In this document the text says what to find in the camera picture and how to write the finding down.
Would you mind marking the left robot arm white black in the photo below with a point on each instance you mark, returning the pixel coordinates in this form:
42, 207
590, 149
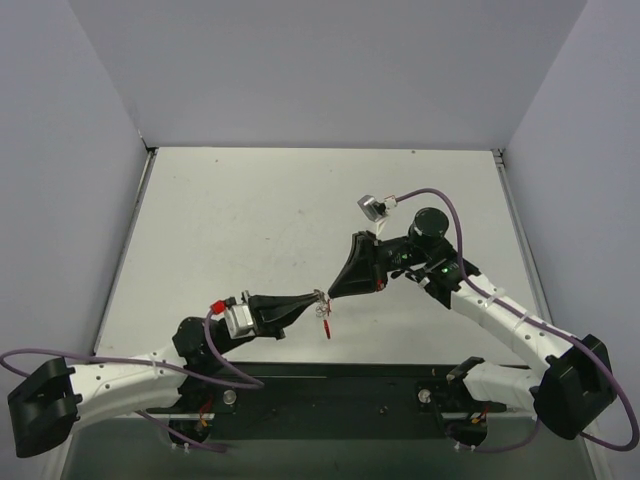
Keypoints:
69, 391

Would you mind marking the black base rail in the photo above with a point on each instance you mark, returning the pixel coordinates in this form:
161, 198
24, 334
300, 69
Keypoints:
327, 401

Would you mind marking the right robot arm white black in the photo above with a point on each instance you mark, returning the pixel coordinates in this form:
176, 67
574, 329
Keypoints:
566, 382

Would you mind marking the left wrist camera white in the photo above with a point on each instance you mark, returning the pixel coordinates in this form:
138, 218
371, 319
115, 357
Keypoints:
238, 317

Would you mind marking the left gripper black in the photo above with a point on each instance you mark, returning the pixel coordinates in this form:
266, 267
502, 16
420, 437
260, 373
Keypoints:
257, 317

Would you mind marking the metal key holder red handle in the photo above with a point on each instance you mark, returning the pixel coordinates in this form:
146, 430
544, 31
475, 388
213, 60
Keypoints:
323, 311

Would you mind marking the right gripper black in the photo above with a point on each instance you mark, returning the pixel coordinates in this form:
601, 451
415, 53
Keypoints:
377, 262

